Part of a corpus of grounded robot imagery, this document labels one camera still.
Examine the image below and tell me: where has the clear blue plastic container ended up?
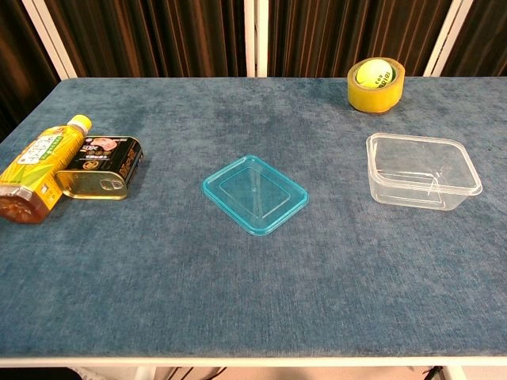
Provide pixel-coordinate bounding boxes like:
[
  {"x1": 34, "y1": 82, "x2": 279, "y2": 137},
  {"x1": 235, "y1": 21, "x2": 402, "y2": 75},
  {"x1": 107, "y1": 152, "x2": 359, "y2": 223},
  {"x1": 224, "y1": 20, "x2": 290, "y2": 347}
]
[{"x1": 201, "y1": 155, "x2": 310, "y2": 238}]

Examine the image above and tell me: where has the clear plastic food container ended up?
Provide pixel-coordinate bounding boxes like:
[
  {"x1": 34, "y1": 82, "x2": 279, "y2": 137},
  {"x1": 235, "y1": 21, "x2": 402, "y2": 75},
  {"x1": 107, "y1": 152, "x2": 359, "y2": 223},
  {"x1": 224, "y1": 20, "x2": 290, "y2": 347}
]
[{"x1": 364, "y1": 132, "x2": 484, "y2": 212}]

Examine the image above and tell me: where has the blue velvet table cloth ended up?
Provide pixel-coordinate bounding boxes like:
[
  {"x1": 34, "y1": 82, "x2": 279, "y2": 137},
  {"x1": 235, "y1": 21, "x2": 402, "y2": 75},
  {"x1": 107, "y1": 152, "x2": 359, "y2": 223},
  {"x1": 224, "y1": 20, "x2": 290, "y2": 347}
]
[{"x1": 0, "y1": 76, "x2": 507, "y2": 357}]

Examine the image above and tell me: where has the yellow packing tape roll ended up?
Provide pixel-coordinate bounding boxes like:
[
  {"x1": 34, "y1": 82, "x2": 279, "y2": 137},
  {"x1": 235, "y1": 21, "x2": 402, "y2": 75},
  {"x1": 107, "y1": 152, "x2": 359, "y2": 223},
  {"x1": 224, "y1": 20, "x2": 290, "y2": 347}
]
[{"x1": 347, "y1": 57, "x2": 406, "y2": 115}]

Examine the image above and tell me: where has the black gold luncheon meat can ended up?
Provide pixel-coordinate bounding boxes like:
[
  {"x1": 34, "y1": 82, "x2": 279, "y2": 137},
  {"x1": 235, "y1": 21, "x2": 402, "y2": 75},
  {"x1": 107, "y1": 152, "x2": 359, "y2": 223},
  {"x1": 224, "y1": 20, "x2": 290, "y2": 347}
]
[{"x1": 53, "y1": 135, "x2": 144, "y2": 201}]

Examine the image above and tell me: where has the yellow tennis ball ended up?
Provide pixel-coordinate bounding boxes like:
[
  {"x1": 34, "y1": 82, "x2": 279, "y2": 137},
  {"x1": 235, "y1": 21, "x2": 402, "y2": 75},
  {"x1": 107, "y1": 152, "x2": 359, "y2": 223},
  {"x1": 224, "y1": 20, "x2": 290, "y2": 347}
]
[{"x1": 355, "y1": 58, "x2": 394, "y2": 87}]

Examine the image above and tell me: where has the dark brown pleated curtain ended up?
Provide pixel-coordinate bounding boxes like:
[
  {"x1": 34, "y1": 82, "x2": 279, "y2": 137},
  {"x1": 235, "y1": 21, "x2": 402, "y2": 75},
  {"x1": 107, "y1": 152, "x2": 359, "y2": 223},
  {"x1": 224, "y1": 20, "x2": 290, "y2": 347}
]
[{"x1": 0, "y1": 0, "x2": 507, "y2": 142}]

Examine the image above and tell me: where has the yellow tea bottle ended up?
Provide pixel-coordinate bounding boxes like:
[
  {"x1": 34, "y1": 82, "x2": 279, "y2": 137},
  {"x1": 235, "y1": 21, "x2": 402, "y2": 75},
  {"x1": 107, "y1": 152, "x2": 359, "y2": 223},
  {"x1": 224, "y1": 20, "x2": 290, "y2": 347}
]
[{"x1": 0, "y1": 114, "x2": 93, "y2": 226}]

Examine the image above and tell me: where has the white screen frame post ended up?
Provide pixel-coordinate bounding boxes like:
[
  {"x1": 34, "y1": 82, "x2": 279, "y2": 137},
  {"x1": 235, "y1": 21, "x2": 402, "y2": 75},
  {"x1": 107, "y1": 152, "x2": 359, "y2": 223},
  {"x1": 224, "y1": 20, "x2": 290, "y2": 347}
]
[
  {"x1": 21, "y1": 0, "x2": 78, "y2": 79},
  {"x1": 422, "y1": 0, "x2": 475, "y2": 78},
  {"x1": 243, "y1": 0, "x2": 270, "y2": 78}
]

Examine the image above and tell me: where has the white table frame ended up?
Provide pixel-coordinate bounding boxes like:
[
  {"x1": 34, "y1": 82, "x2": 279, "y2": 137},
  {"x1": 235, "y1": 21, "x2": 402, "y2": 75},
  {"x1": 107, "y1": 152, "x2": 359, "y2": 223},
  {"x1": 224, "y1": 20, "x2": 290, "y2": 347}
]
[{"x1": 0, "y1": 354, "x2": 507, "y2": 380}]

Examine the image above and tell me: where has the black floor cable bundle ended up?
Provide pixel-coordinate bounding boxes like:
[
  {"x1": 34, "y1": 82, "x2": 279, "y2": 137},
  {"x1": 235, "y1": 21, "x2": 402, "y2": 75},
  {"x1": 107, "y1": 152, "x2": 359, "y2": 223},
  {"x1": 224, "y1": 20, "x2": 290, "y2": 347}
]
[{"x1": 166, "y1": 366, "x2": 227, "y2": 380}]

